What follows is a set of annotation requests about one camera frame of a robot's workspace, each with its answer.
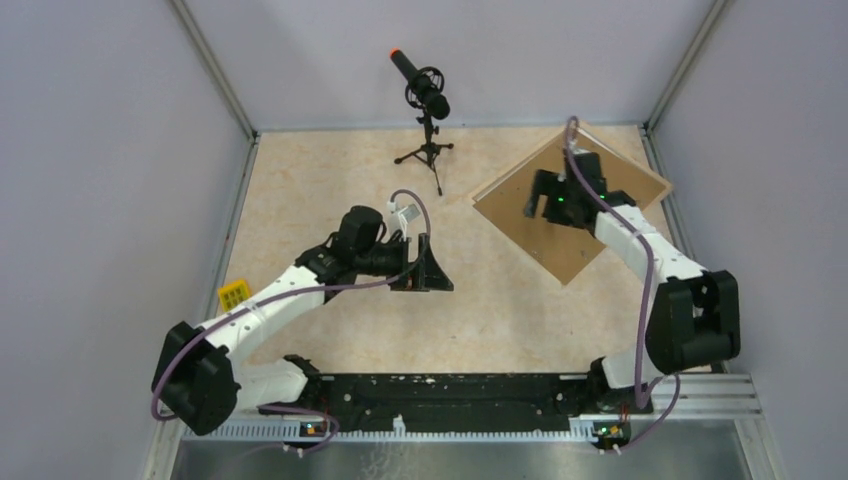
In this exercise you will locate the light wooden picture frame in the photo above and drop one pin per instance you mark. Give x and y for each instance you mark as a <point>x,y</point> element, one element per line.
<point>656,173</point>

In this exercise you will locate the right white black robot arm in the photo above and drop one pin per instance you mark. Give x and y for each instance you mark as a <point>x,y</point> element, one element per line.
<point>689,316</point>

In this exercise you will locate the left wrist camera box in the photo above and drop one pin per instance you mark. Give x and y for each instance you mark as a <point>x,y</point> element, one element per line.
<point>400,218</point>

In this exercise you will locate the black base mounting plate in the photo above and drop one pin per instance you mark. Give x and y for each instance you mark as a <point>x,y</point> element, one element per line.
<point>463,403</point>

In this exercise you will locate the black mini tripod stand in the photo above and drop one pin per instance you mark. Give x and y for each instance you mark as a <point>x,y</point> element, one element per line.
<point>428,152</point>

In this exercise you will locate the white cable duct rail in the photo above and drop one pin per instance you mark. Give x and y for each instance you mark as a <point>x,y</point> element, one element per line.
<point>289,429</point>

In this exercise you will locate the black microphone orange tip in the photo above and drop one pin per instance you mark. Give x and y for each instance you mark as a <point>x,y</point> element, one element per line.
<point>424,86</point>

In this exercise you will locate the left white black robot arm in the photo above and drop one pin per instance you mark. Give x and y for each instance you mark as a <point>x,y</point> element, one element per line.
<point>202,377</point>

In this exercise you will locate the yellow plastic block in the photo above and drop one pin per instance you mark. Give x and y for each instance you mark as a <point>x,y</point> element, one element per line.
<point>232,294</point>

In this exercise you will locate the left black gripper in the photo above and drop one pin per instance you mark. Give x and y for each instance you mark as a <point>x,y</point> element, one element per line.
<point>422,275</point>

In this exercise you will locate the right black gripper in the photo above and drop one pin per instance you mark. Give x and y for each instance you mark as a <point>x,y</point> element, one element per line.
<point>546,183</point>

